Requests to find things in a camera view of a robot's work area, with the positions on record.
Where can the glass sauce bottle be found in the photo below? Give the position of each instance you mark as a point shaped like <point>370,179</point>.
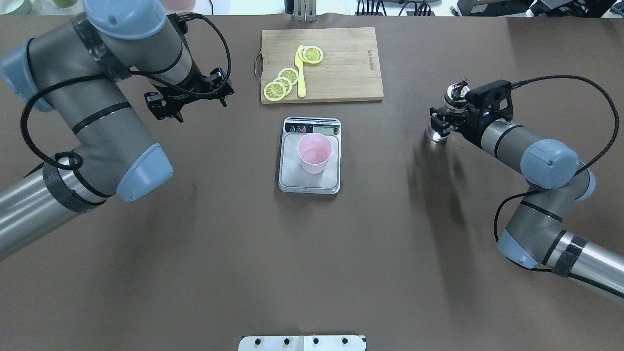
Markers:
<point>454,98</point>

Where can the lemon slice end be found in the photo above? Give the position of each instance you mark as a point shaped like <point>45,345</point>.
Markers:
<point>286,82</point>

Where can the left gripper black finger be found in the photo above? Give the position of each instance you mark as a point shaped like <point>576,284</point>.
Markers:
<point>161,109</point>

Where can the pink plastic cup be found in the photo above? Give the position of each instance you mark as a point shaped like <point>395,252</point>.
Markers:
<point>314,151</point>

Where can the pink bowl with ice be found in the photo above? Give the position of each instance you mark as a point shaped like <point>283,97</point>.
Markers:
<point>178,6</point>

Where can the lemon slice pair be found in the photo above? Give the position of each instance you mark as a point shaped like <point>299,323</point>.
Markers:
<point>274,91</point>

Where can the yellow plastic knife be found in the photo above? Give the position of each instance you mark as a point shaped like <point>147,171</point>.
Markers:
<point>301,86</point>

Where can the digital kitchen scale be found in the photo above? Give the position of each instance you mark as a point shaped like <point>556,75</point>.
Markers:
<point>292,178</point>

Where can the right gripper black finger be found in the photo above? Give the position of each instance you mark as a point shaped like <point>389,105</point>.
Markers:
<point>442,122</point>

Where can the lemon slice on board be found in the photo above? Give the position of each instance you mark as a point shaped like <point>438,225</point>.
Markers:
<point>311,54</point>

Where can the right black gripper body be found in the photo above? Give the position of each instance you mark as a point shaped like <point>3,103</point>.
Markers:
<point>471,126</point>

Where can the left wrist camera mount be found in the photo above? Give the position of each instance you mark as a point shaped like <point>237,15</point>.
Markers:
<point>217,86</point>

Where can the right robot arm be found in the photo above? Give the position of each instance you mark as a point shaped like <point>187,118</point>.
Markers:
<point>534,238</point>

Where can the aluminium frame post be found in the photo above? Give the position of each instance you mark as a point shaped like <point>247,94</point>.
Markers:
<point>304,10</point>

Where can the bamboo cutting board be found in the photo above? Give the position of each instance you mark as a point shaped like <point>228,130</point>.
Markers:
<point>350,69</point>

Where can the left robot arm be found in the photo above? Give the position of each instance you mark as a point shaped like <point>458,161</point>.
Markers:
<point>75,70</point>

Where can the black usb hub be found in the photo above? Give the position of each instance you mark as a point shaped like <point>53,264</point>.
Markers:
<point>415,8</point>
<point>370,8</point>

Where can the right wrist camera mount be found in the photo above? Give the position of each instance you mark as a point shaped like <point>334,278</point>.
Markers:
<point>492,101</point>

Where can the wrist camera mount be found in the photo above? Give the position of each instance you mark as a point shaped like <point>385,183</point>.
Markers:
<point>492,101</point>
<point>217,86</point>

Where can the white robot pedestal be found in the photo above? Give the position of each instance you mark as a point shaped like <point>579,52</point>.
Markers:
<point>303,343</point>

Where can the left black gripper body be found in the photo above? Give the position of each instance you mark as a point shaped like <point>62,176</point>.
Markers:
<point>196,79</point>

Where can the black power adapter box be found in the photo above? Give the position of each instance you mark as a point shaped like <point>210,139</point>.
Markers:
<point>492,8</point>

